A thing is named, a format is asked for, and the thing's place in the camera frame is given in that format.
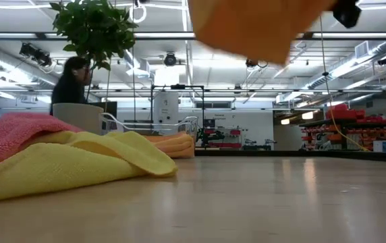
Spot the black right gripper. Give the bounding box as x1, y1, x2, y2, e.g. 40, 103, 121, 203
333, 0, 362, 30

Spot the pink microfiber towel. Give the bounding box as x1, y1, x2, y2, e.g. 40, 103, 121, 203
0, 112, 84, 173

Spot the yellow microfiber towel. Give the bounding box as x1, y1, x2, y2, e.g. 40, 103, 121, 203
0, 130, 180, 205

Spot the white ceiling vent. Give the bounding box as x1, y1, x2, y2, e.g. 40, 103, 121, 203
354, 40, 370, 59

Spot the shelf with red bins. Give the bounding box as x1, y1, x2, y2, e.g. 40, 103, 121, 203
299, 103, 386, 152

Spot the round black ceiling fixture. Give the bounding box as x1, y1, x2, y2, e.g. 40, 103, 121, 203
163, 52, 177, 68

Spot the green leafy plant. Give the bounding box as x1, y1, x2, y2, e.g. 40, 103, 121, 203
49, 0, 139, 104

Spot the clear plastic bin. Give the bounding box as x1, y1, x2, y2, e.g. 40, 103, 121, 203
99, 112, 200, 139

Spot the white plant pot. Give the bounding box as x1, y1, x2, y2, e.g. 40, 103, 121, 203
52, 103, 105, 135

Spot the person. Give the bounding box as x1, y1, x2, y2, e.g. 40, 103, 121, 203
49, 56, 92, 115

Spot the yellow hanging cable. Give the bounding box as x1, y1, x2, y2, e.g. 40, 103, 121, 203
319, 16, 371, 152

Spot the black ceiling camera with cable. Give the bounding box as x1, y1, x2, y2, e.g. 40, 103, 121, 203
246, 59, 269, 69

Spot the black aluminium table frame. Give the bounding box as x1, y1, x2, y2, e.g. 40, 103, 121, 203
194, 149, 386, 163

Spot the white cable ring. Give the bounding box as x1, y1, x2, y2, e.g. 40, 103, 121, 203
128, 3, 148, 24

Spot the black overhead frame bar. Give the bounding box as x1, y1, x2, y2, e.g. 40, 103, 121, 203
0, 31, 386, 41

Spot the black ceiling camera cluster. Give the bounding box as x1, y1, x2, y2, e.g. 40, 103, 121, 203
19, 42, 53, 68

